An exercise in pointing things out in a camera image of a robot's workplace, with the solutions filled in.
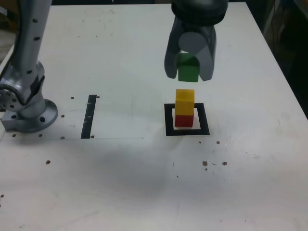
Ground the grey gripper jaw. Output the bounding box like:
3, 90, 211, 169
164, 18, 184, 79
178, 23, 218, 82

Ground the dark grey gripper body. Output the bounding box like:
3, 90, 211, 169
173, 19, 216, 39

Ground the green cube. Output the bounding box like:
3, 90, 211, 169
176, 53, 201, 83

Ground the yellow cube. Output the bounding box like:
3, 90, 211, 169
175, 89, 195, 116

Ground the red cube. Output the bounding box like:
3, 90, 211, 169
174, 114, 195, 128

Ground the black tape square outline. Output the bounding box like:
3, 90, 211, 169
164, 103, 211, 137

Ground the black tape strip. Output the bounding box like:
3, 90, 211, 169
80, 94, 97, 140

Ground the pale hanging cable bundle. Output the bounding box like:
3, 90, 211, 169
261, 0, 289, 39

